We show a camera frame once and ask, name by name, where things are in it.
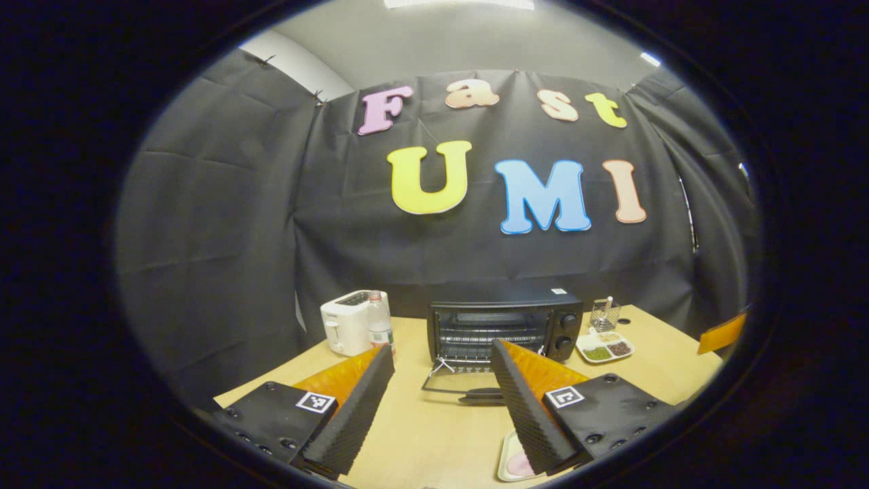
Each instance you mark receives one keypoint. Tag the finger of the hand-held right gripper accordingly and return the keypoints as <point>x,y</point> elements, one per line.
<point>719,334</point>

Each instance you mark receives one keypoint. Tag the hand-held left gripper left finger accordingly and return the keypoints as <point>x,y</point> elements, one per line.
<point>353,421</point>

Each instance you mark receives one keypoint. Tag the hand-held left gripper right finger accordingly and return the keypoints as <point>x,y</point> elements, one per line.
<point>526,414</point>

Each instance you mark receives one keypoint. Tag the pink round pastry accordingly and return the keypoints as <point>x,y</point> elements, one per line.
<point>521,465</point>

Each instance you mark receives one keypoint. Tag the cream square plate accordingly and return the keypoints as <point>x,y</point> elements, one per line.
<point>506,468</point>

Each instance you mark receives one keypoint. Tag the black electric oven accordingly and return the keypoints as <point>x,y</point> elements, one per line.
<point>495,299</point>

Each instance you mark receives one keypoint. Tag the green mung beans pile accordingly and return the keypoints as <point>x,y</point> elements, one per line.
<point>597,354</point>

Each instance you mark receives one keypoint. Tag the white divided plate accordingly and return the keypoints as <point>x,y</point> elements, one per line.
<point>585,341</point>

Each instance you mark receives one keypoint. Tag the clear bottle with red label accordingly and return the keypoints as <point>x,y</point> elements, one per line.
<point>380,331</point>

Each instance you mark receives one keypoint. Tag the white toaster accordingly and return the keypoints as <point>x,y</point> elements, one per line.
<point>343,326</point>

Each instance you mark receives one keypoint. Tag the dark red beans pile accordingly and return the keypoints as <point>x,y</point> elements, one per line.
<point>619,348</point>

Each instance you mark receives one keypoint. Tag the yellow soybeans pile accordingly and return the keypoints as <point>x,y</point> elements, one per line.
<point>609,336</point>

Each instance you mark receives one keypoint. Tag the black backdrop cloth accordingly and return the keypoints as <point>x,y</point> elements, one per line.
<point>224,238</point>

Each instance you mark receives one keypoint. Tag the ceiling light panel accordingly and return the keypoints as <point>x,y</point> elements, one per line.
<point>461,3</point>
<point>650,59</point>

